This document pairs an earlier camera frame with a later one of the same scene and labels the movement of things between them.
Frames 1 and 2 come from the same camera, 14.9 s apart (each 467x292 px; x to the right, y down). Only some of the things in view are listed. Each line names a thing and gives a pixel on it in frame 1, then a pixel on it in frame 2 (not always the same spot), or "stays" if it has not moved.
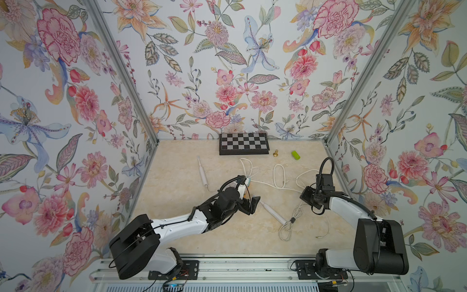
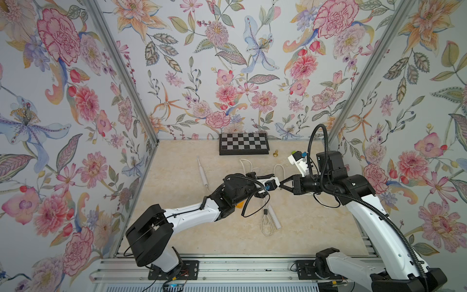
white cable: x=286 y=229 → x=267 y=226
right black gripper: x=304 y=195 → x=298 y=184
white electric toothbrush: x=202 y=174 stays
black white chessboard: x=244 y=143 stays
